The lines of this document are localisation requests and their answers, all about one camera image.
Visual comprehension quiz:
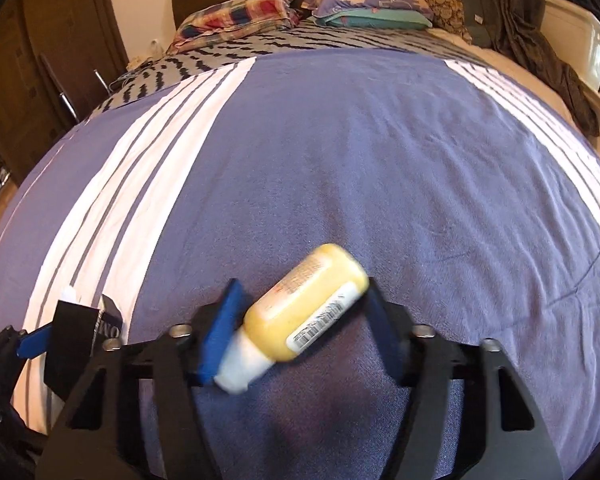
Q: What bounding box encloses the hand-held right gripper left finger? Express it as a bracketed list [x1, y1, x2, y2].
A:
[35, 279, 247, 480]

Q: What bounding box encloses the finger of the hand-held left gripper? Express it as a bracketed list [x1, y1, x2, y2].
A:
[16, 326, 53, 362]

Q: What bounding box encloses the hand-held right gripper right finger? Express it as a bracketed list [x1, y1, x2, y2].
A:
[366, 280, 565, 480]

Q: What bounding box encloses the black cardboard box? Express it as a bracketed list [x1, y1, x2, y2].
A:
[43, 285, 127, 397]

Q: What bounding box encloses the yellow bottle with white cap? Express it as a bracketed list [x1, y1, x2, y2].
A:
[214, 243, 371, 394]

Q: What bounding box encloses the purple white striped blanket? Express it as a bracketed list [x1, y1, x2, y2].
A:
[0, 49, 600, 480]

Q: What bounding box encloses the brown wooden wardrobe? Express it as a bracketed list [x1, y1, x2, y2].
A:
[0, 0, 129, 188]

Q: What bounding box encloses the grey zigzag bed sheet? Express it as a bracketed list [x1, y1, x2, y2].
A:
[86, 16, 488, 122]

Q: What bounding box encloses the teal pillow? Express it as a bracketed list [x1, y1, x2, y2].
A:
[314, 9, 434, 31]

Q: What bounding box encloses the plaid pillow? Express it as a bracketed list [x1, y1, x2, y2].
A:
[166, 0, 302, 55]

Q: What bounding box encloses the grey green bag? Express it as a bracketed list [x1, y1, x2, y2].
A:
[447, 0, 498, 50]

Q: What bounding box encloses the brown patterned cushion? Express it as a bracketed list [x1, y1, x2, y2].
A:
[419, 0, 475, 45]

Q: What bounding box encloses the brown cloth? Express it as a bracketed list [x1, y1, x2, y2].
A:
[494, 0, 600, 139]

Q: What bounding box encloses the white window ledge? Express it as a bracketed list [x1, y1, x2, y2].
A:
[541, 0, 600, 133]

